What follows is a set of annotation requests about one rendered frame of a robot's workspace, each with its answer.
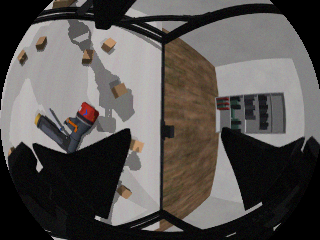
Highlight black hose nozzle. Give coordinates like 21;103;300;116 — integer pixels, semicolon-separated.
34;102;99;153

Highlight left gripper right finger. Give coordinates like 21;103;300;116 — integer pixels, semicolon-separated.
221;127;305;210

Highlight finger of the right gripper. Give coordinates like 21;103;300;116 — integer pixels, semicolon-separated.
93;0;129;30
114;0;136;22

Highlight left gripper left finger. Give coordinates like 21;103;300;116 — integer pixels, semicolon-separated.
32;128;131;219

